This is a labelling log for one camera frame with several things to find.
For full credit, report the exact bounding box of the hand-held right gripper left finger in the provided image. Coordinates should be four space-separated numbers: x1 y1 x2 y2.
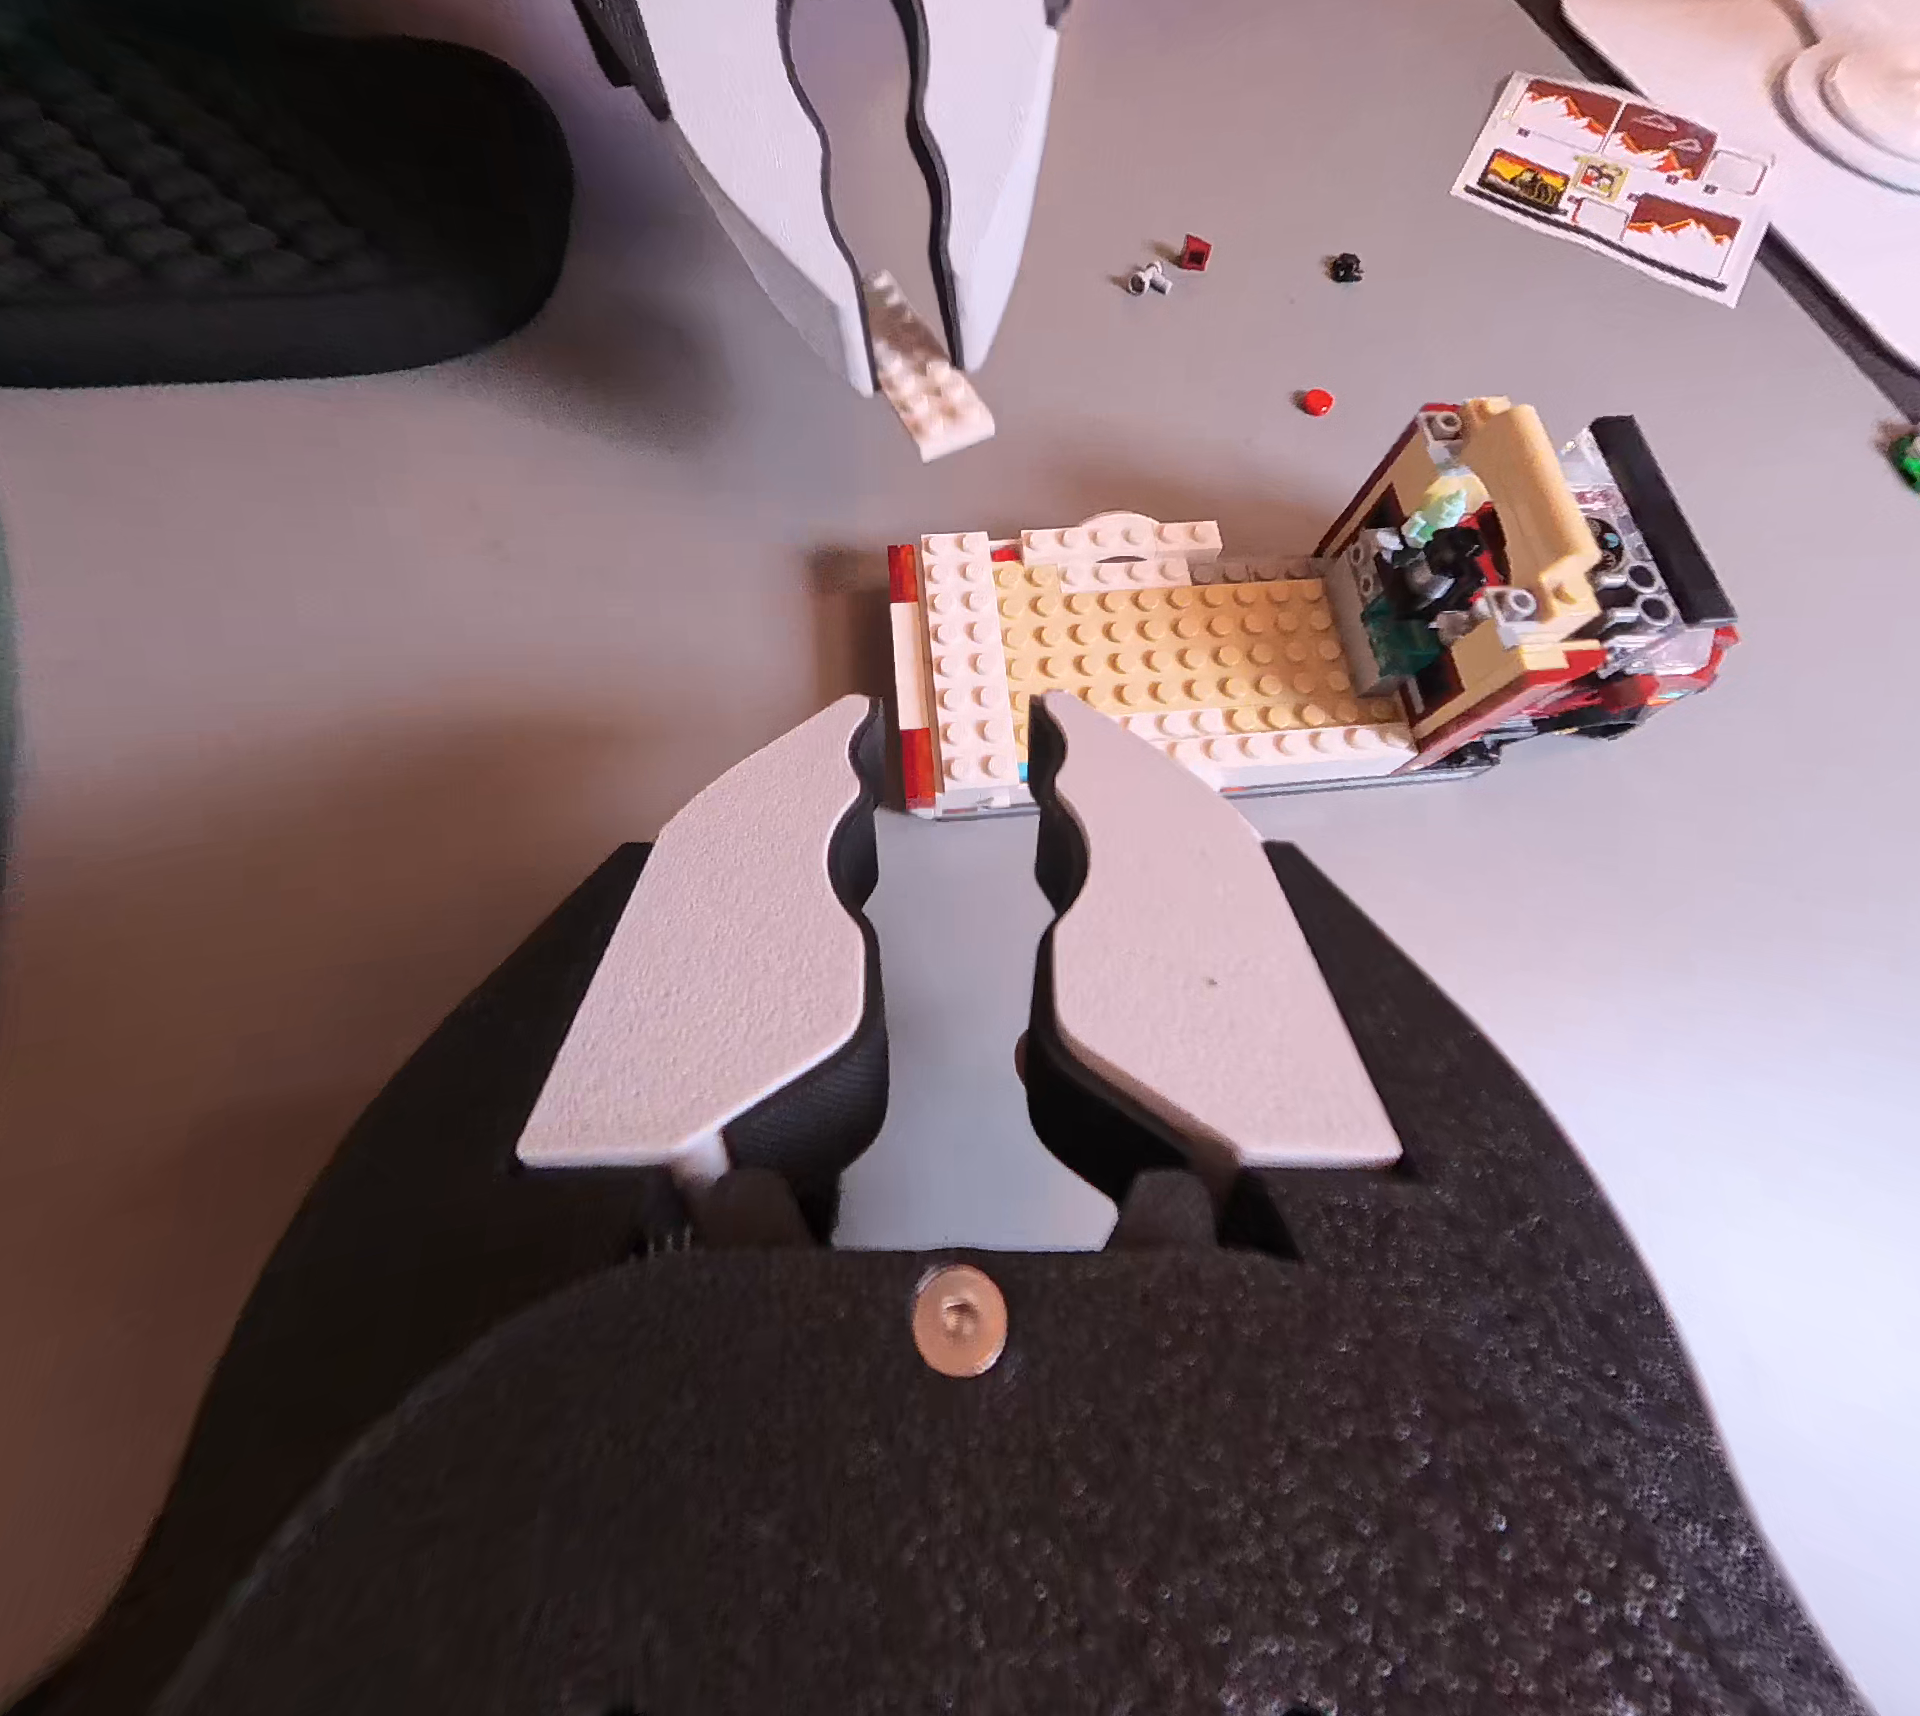
517 691 890 1200

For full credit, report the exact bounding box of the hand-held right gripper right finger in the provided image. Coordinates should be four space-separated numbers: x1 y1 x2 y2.
1026 690 1406 1178

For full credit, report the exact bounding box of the toy brick truck model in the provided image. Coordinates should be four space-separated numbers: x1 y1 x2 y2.
884 396 1743 821

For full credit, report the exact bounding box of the white long brick plate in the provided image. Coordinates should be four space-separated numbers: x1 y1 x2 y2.
863 271 996 461
918 529 1030 803

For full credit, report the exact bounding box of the black wrist rest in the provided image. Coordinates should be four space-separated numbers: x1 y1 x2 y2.
0 19 576 388

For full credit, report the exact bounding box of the sticker sheet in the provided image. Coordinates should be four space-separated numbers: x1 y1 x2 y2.
1450 72 1777 308

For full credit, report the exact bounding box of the white book stand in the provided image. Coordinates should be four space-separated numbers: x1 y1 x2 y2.
1560 0 1920 375

